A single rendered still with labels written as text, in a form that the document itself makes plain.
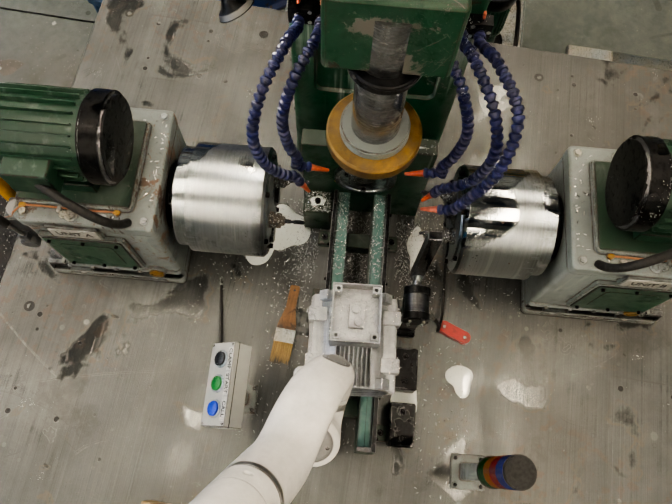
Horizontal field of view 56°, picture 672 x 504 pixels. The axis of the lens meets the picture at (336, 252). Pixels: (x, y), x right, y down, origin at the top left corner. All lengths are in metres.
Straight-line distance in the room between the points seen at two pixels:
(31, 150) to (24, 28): 2.04
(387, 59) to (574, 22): 2.38
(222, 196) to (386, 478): 0.76
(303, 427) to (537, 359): 0.90
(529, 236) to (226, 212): 0.64
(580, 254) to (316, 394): 0.69
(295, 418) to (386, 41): 0.54
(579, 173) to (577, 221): 0.11
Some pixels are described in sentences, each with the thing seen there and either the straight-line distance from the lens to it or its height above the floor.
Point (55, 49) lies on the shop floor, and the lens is 3.18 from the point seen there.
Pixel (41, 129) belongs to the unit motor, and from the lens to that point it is 1.28.
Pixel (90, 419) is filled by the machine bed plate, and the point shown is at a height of 0.80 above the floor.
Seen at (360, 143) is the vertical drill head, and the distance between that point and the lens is 1.15.
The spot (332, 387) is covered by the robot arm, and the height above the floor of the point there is 1.44.
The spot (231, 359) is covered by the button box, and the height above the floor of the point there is 1.09.
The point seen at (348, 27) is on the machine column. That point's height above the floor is 1.66.
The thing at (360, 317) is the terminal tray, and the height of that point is 1.13.
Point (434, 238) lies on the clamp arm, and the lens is 1.21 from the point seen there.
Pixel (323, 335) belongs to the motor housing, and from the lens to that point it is 1.32.
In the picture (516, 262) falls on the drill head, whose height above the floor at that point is 1.10.
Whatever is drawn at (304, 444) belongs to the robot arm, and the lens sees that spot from 0.89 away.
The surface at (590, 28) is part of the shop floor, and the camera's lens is 3.28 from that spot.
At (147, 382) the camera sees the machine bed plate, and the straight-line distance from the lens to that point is 1.63.
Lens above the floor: 2.36
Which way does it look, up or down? 71 degrees down
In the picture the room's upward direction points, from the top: 4 degrees clockwise
